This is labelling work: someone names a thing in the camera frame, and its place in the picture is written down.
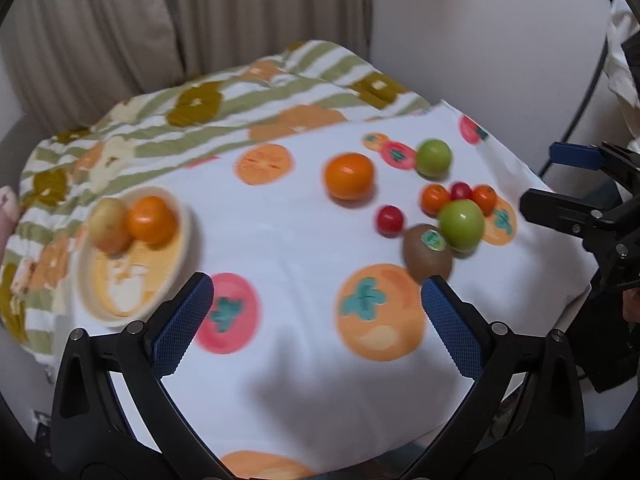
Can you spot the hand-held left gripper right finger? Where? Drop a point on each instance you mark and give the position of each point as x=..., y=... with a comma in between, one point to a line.
x=452, y=330

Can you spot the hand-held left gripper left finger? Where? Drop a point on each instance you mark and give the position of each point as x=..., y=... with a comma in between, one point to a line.
x=182, y=325

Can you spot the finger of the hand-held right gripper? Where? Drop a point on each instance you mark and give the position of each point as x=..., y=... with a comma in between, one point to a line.
x=575, y=156
x=560, y=210

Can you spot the cream ceramic bowl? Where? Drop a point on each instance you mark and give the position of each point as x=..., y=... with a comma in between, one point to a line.
x=125, y=280

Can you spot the brown kiwi with sticker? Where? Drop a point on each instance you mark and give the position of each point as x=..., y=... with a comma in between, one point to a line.
x=425, y=260

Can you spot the small orange tomato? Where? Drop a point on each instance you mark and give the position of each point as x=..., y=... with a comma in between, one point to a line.
x=485, y=199

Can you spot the green apple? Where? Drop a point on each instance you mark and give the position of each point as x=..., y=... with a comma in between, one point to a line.
x=461, y=224
x=434, y=158

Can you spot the red cherry tomato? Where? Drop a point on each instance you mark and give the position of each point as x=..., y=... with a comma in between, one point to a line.
x=389, y=220
x=461, y=190

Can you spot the small mandarin orange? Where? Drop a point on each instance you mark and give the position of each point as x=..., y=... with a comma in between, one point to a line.
x=434, y=199

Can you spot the large orange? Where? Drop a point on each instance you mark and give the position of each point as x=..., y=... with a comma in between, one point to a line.
x=349, y=176
x=151, y=220

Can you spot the hanging light cloth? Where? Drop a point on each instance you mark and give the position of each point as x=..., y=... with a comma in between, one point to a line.
x=622, y=75

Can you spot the yellow apple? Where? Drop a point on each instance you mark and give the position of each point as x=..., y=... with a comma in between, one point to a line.
x=111, y=225

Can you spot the white persimmon print cloth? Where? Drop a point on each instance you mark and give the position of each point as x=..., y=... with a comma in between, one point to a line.
x=300, y=240

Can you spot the green striped floral blanket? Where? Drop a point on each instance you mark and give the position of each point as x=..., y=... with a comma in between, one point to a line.
x=150, y=130

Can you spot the pink cloth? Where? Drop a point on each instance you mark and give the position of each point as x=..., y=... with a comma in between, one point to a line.
x=7, y=215

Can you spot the beige curtain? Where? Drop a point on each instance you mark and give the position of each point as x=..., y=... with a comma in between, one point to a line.
x=225, y=5

